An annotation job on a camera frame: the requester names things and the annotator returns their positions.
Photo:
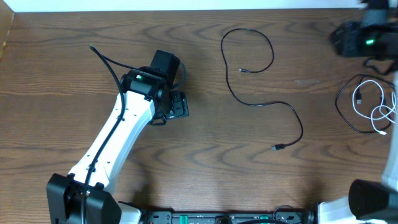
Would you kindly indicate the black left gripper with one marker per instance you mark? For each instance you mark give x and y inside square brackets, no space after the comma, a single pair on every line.
[182,105]

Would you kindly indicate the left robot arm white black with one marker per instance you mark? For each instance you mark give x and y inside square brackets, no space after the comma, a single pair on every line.
[148,96]

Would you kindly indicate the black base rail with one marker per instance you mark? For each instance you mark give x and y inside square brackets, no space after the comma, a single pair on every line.
[169,217]

